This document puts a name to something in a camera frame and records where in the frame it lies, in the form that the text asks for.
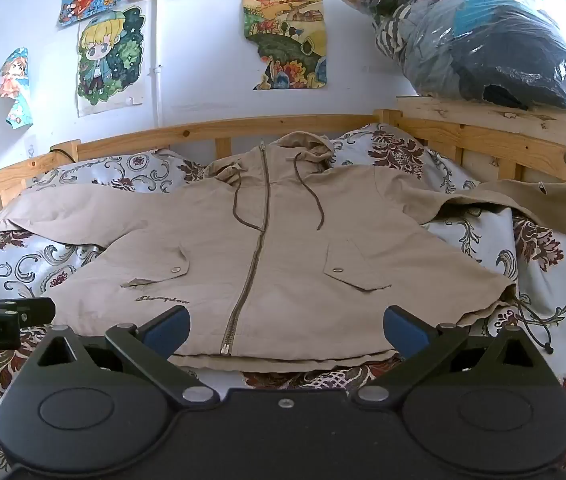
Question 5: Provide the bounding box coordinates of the beige hooded zip jacket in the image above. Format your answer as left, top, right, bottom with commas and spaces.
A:
0, 131, 556, 374

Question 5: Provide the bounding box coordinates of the blond cartoon figure poster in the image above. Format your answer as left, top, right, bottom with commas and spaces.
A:
76, 5, 147, 117

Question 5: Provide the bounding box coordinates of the small torn cartoon poster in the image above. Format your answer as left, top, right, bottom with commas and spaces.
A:
0, 47, 32, 127

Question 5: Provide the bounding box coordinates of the white wall conduit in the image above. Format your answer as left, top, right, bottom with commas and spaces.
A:
151, 0, 165, 128

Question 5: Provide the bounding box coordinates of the black cable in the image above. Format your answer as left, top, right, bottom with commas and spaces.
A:
50, 143, 82, 162

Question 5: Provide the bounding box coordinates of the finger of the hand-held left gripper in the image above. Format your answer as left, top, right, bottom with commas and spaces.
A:
0, 297, 57, 325

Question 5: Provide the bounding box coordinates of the white floral bed blanket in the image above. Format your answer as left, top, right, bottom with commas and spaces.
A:
0, 122, 566, 480

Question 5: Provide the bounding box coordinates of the landscape drawing poster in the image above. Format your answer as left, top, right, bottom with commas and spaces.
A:
242, 0, 330, 92

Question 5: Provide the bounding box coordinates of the wooden bed frame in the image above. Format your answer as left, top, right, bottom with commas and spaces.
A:
0, 95, 566, 223

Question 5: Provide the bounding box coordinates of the clear bag of clothes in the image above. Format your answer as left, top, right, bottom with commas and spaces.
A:
335, 0, 566, 112

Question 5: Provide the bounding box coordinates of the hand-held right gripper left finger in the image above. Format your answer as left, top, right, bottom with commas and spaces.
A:
28, 305, 215, 407

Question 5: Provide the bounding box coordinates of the beige folded garment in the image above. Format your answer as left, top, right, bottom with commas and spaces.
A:
477, 179, 566, 252

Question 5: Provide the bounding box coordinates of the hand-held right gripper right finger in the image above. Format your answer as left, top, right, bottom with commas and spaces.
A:
353, 305, 546, 406

